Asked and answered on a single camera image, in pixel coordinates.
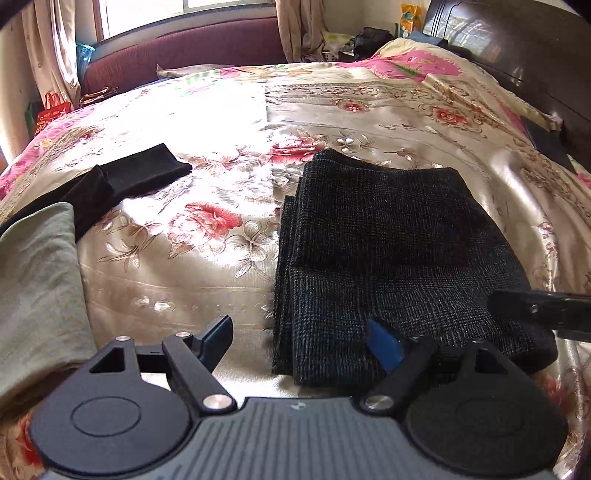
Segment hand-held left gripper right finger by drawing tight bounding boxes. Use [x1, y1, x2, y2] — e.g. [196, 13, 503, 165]
[359, 318, 502, 414]

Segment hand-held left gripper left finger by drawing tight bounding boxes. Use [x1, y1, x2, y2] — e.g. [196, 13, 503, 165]
[88, 315, 237, 414]

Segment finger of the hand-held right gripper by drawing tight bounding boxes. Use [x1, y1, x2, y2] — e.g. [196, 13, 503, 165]
[487, 288, 591, 343]

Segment dark plaid pants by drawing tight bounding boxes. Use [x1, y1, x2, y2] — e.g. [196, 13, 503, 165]
[271, 148, 558, 387]

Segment dark blue flat case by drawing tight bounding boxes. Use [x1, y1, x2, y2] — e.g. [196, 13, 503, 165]
[521, 115, 576, 174]

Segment grey-green garment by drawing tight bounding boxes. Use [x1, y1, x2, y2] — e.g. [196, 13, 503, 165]
[0, 202, 99, 403]

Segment black garment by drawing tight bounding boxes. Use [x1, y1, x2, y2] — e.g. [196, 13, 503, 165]
[0, 143, 194, 241]

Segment floral satin blanket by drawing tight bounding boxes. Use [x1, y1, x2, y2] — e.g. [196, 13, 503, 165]
[0, 38, 591, 480]

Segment dark wooden headboard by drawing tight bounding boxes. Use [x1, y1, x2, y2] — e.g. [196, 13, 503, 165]
[422, 0, 591, 155]

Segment beige cushion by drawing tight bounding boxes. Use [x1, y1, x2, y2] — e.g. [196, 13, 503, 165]
[156, 64, 234, 79]

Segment brown handbag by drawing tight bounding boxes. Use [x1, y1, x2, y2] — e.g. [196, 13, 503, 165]
[79, 85, 117, 109]

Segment red bag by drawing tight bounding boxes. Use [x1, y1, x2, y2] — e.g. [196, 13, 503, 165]
[35, 92, 73, 136]

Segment maroon sofa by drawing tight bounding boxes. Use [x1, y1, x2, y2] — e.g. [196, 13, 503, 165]
[80, 17, 290, 96]

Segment black bag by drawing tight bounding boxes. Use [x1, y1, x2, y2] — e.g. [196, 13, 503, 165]
[350, 27, 396, 61]

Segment blue plastic bag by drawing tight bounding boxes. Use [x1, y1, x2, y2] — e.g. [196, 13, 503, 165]
[76, 42, 96, 80]

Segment green and white packet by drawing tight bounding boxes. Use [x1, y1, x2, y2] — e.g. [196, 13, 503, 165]
[323, 31, 357, 52]

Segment yellow snack packet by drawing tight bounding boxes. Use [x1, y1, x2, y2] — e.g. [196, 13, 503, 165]
[399, 4, 424, 38]

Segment beige curtain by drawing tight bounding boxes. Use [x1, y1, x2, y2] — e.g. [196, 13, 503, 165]
[275, 0, 327, 64]
[20, 0, 82, 105]

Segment window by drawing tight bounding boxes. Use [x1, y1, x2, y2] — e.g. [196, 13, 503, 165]
[95, 0, 279, 40]

